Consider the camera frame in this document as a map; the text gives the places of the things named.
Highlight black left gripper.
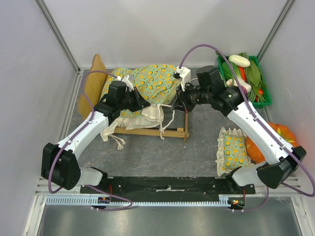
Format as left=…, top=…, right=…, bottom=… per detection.
left=118, top=87, right=150, bottom=112

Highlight lemon print cushion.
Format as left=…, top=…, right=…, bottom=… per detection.
left=100, top=64, right=181, bottom=145

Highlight white rope tie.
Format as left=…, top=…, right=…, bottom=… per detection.
left=109, top=134, right=126, bottom=150
left=157, top=104, right=175, bottom=140

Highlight white front rope tie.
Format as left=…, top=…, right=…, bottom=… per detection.
left=109, top=134, right=126, bottom=150

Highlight wooden pet bed frame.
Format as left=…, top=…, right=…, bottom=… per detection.
left=77, top=54, right=189, bottom=139

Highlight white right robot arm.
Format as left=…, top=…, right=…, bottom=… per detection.
left=172, top=65, right=306, bottom=194

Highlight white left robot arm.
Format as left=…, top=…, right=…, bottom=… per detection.
left=41, top=81, right=150, bottom=193

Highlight white mushroom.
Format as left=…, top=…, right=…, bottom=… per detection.
left=226, top=79, right=238, bottom=87

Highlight bok choy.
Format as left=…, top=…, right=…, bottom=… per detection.
left=222, top=61, right=252, bottom=92

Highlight small lemon print pillow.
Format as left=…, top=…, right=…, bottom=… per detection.
left=215, top=127, right=252, bottom=177

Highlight orange carrot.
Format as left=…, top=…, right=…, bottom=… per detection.
left=238, top=66, right=247, bottom=82

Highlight green long beans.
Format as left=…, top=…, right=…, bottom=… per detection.
left=247, top=90, right=256, bottom=102

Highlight white eggplant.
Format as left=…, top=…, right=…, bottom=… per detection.
left=228, top=55, right=251, bottom=68

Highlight green plastic crate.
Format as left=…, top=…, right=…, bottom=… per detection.
left=217, top=54, right=273, bottom=109

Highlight green spinach leaves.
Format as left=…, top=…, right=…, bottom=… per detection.
left=216, top=52, right=267, bottom=89

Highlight orange pumpkin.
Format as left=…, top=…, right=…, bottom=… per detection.
left=245, top=122, right=298, bottom=164

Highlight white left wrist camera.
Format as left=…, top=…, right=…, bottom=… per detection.
left=116, top=74, right=134, bottom=91

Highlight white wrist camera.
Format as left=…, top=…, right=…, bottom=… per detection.
left=116, top=74, right=134, bottom=91
left=173, top=66, right=191, bottom=91

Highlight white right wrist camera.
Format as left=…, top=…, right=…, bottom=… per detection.
left=173, top=66, right=191, bottom=91

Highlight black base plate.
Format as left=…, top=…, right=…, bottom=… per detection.
left=96, top=177, right=255, bottom=202

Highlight white cable duct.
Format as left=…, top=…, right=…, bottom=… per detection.
left=45, top=196, right=241, bottom=207

